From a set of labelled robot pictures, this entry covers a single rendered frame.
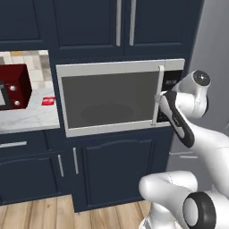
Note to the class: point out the red toaster oven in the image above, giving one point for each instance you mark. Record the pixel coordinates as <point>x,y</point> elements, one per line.
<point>15,80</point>

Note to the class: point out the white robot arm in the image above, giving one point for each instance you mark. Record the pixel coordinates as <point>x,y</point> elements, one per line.
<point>208,146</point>

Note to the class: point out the navy arched lower cupboard door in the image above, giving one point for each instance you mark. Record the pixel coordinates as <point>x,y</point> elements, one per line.
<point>116,173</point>

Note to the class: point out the navy upper cupboard door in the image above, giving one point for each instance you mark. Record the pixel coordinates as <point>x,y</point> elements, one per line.
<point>86,27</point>
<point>161,27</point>
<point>21,21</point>

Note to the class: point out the silver microwave oven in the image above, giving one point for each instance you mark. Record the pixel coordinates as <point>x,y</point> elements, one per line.
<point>174,65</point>

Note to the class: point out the grey glass microwave door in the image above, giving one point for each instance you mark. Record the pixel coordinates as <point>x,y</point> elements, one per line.
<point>107,101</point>

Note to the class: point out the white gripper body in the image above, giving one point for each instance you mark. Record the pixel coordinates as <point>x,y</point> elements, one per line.
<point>159,97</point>

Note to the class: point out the navy drawer front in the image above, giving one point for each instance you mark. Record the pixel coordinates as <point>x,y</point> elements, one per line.
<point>32,140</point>

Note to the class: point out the small red flat packet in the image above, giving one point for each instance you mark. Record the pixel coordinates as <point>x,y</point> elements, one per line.
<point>48,101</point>

